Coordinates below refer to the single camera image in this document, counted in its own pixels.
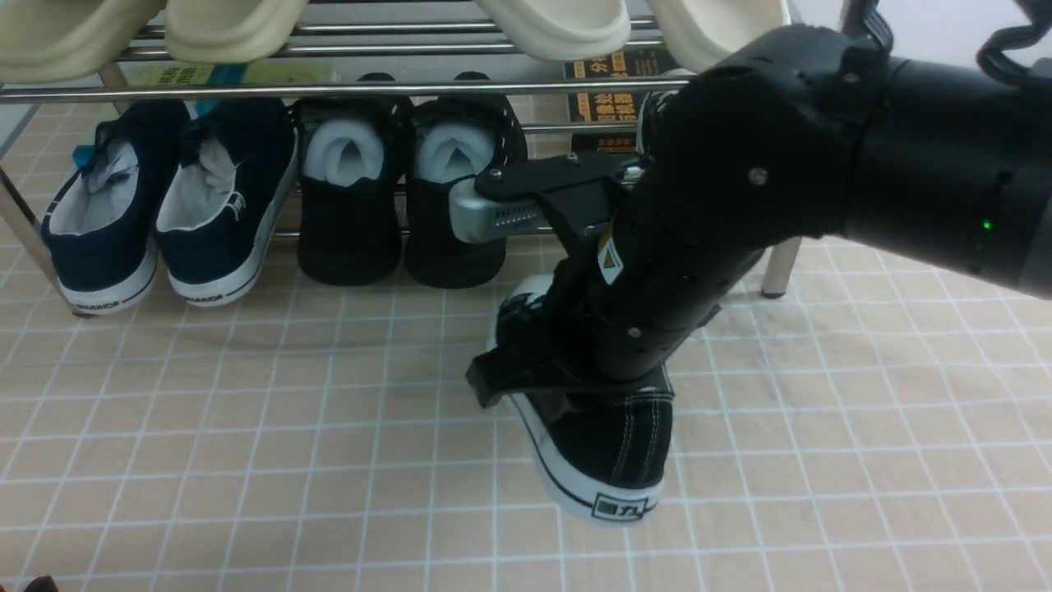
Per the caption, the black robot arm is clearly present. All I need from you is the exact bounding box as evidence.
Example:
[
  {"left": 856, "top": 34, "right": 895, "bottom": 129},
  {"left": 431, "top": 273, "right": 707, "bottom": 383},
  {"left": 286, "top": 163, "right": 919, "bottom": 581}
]
[{"left": 454, "top": 1, "right": 1051, "bottom": 407}]

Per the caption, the silver metal shoe rack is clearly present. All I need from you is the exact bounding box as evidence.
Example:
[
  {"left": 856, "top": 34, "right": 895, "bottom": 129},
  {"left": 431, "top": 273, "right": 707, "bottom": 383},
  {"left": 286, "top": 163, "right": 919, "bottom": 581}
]
[{"left": 1, "top": 19, "right": 803, "bottom": 299}]

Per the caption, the navy sneaker white sole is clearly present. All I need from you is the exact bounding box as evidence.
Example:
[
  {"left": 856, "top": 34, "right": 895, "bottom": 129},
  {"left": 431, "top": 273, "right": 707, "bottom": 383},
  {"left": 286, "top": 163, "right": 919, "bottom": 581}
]
[{"left": 154, "top": 97, "right": 302, "bottom": 308}]

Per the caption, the beige slipper far left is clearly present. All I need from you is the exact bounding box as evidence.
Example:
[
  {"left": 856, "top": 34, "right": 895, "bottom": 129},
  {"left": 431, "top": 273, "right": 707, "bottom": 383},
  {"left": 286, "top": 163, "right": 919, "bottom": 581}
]
[{"left": 1, "top": 1, "right": 166, "bottom": 84}]

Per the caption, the navy sneaker far left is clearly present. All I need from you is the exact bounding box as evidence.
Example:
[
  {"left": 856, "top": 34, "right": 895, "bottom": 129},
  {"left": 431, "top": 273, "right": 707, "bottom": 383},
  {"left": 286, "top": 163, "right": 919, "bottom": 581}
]
[{"left": 41, "top": 99, "right": 191, "bottom": 317}]

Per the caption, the black slip-on shoe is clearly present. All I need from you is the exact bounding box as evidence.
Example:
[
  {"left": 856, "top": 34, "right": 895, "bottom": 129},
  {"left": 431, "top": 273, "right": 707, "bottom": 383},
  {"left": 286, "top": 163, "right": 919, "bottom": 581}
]
[
  {"left": 404, "top": 93, "right": 528, "bottom": 289},
  {"left": 290, "top": 95, "right": 416, "bottom": 286}
]

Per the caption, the beige slipper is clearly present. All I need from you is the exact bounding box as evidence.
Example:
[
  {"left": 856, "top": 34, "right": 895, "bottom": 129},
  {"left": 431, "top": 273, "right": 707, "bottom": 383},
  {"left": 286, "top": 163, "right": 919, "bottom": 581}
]
[
  {"left": 1, "top": 1, "right": 166, "bottom": 84},
  {"left": 164, "top": 1, "right": 308, "bottom": 65}
]

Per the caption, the black box yellow text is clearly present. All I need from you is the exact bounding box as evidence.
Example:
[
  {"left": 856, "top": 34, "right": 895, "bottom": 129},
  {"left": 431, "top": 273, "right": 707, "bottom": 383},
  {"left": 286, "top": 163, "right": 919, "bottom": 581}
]
[{"left": 563, "top": 48, "right": 679, "bottom": 156}]

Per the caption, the cream slipper far right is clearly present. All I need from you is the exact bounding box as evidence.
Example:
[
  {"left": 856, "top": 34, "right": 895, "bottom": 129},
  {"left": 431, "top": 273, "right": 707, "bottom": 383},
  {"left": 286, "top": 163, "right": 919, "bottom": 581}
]
[{"left": 647, "top": 1, "right": 793, "bottom": 72}]

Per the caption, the cream slipper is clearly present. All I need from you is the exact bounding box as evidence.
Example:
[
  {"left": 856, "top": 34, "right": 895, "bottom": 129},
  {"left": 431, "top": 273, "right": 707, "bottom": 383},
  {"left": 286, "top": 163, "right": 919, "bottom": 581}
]
[
  {"left": 476, "top": 0, "right": 632, "bottom": 62},
  {"left": 647, "top": 1, "right": 793, "bottom": 72}
]

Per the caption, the green yellow box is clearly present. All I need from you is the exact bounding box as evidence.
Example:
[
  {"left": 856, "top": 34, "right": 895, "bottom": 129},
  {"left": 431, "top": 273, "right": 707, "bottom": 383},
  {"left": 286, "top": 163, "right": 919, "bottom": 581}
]
[{"left": 72, "top": 62, "right": 338, "bottom": 169}]

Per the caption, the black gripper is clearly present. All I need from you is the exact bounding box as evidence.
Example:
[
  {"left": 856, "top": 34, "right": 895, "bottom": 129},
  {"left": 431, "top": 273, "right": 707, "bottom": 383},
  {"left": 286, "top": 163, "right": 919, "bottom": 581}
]
[{"left": 465, "top": 151, "right": 762, "bottom": 409}]

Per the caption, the black slip-on shoe right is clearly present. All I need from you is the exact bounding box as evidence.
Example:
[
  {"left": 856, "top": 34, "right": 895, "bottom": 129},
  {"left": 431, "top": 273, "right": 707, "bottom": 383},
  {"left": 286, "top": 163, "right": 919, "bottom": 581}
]
[{"left": 404, "top": 93, "right": 528, "bottom": 289}]

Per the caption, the black slip-on shoe left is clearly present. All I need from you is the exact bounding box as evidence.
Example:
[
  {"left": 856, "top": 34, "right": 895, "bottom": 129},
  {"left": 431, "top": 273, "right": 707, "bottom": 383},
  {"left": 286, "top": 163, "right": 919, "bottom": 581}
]
[{"left": 290, "top": 95, "right": 416, "bottom": 286}]

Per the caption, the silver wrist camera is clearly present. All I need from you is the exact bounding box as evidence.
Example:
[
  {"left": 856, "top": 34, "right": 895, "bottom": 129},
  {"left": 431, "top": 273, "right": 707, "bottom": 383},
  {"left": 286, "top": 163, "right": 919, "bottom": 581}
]
[{"left": 450, "top": 178, "right": 547, "bottom": 244}]

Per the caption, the black canvas sneaker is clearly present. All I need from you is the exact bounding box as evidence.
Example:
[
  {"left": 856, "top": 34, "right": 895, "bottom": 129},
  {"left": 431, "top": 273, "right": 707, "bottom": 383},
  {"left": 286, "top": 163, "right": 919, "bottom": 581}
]
[
  {"left": 487, "top": 275, "right": 676, "bottom": 525},
  {"left": 635, "top": 89, "right": 679, "bottom": 157}
]

